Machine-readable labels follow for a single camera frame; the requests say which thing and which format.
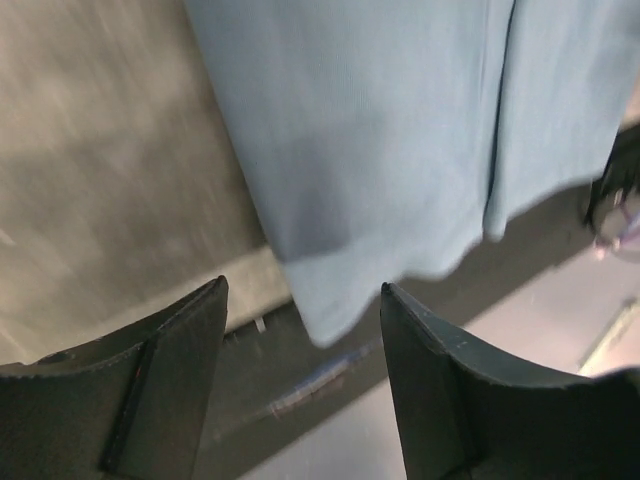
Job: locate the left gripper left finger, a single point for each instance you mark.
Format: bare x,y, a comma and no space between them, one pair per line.
129,405

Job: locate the blue t shirt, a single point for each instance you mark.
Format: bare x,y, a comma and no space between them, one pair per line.
384,139

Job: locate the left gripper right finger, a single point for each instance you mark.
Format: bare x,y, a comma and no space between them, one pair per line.
466,409

